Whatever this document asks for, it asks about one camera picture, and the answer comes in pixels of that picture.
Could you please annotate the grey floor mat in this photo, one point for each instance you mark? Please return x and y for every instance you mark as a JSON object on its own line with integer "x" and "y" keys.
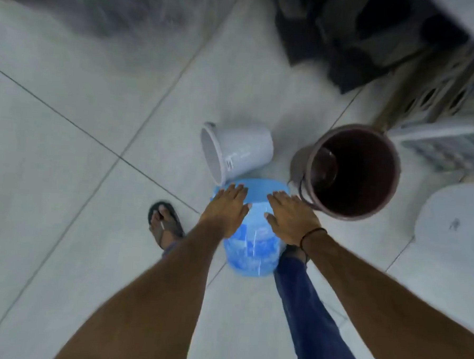
{"x": 111, "y": 8}

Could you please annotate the grey left sandal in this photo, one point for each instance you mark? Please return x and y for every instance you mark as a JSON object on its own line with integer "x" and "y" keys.
{"x": 175, "y": 221}

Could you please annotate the person's left hand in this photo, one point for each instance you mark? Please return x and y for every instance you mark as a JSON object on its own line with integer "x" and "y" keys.
{"x": 224, "y": 212}

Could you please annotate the black wristband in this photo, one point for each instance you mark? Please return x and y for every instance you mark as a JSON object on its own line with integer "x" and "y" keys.
{"x": 312, "y": 231}

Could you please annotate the person's right thumb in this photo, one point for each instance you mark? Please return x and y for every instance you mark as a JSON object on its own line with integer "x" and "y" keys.
{"x": 269, "y": 219}

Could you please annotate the person's right hand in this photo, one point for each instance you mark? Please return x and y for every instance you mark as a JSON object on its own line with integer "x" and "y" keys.
{"x": 294, "y": 222}

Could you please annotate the person's left forearm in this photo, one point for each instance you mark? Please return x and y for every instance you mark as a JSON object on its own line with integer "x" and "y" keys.
{"x": 155, "y": 300}

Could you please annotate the white plastic bucket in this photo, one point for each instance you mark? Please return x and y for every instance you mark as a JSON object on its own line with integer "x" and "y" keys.
{"x": 242, "y": 150}

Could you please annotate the person's left little finger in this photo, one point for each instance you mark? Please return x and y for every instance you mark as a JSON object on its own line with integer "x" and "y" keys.
{"x": 216, "y": 196}

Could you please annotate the person's left middle finger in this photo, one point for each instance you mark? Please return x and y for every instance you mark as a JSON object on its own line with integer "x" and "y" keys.
{"x": 233, "y": 191}

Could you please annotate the blue plastic bucket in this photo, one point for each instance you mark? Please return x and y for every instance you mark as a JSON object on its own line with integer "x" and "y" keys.
{"x": 255, "y": 245}

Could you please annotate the pile of dark clothes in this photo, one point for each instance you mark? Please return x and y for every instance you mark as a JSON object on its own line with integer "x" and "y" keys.
{"x": 348, "y": 28}

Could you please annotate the person's left foot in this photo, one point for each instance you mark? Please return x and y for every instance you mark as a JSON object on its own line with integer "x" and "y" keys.
{"x": 158, "y": 226}

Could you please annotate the person's right forearm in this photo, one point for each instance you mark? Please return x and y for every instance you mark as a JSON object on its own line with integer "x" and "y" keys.
{"x": 392, "y": 312}

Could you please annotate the white plastic laundry basket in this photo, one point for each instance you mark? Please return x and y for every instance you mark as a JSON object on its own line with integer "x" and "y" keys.
{"x": 449, "y": 129}

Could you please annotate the person's right leg blue trousers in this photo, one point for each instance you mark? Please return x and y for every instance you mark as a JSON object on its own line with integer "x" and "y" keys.
{"x": 313, "y": 320}

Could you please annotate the brown plastic bucket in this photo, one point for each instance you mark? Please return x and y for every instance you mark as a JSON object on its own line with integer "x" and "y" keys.
{"x": 352, "y": 171}

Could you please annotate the person's left thumb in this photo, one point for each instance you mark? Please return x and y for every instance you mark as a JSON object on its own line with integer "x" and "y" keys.
{"x": 248, "y": 208}

